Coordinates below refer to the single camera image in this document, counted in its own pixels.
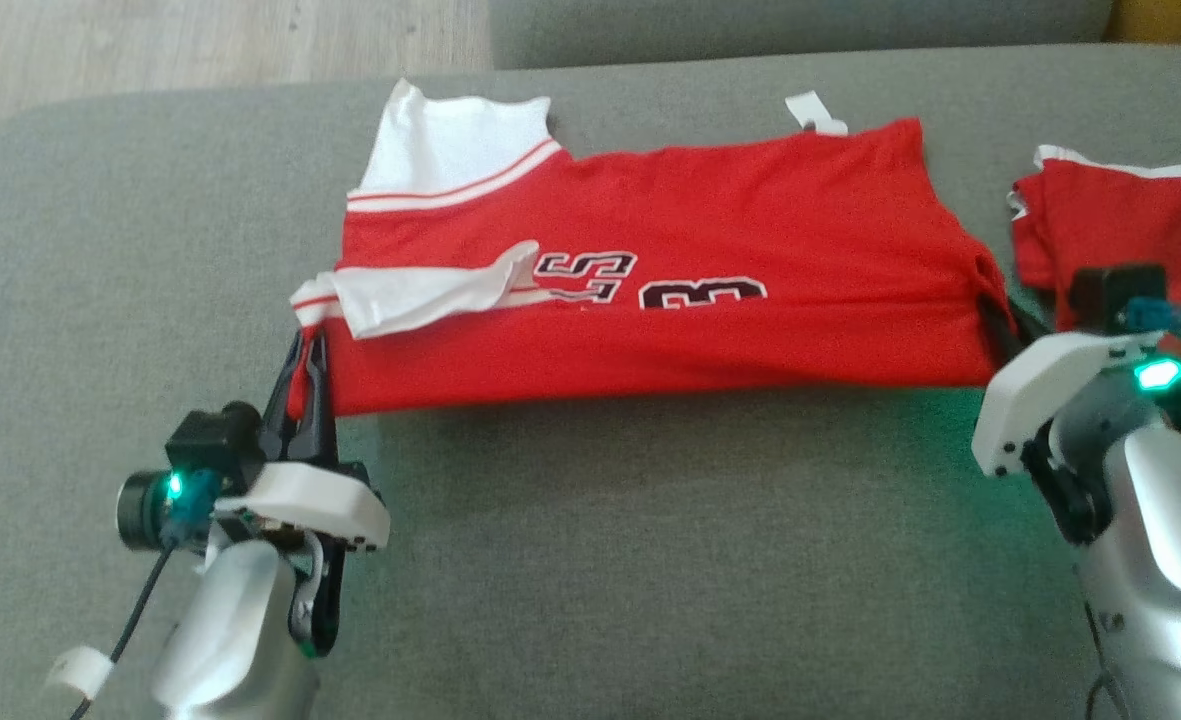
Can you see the red white numbered jersey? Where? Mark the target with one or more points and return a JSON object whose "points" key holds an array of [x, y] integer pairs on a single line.
{"points": [[700, 340]]}

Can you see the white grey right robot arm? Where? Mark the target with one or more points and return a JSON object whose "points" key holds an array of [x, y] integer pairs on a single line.
{"points": [[1160, 560]]}

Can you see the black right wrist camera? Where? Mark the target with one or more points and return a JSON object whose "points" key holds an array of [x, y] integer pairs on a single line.
{"points": [[1115, 295]]}

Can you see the grey sofa seat cushion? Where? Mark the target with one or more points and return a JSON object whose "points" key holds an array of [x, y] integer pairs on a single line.
{"points": [[800, 25]]}

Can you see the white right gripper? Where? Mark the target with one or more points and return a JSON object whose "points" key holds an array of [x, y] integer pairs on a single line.
{"points": [[1030, 400]]}

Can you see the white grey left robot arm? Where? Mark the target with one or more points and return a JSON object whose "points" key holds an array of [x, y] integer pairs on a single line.
{"points": [[240, 630]]}

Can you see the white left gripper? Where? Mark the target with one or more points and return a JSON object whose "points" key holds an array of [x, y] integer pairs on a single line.
{"points": [[320, 500]]}

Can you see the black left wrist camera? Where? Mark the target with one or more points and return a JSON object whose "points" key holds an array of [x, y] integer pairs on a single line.
{"points": [[210, 450]]}

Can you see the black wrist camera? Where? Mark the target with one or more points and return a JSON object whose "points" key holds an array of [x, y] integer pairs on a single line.
{"points": [[210, 450], [1115, 295]]}

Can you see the yellow sofa back cushion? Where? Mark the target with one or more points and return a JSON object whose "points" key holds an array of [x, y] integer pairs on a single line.
{"points": [[1170, 18]]}

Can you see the red shorts white trim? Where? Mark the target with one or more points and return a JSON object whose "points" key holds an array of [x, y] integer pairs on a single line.
{"points": [[1110, 220]]}

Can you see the grey fabric ottoman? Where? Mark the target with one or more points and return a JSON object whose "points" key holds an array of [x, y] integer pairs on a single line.
{"points": [[650, 560]]}

